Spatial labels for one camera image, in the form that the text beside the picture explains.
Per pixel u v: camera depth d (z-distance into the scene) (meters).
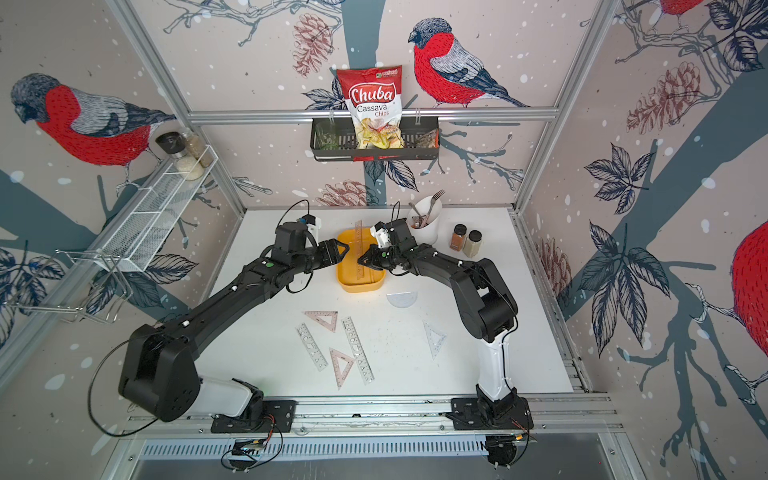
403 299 0.95
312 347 0.86
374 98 0.81
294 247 0.66
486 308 0.52
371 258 0.83
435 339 0.88
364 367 0.81
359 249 0.93
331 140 0.92
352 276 0.93
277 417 0.73
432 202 1.01
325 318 0.91
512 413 0.68
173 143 0.78
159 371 0.42
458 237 1.02
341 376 0.80
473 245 1.01
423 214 1.07
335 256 0.75
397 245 0.77
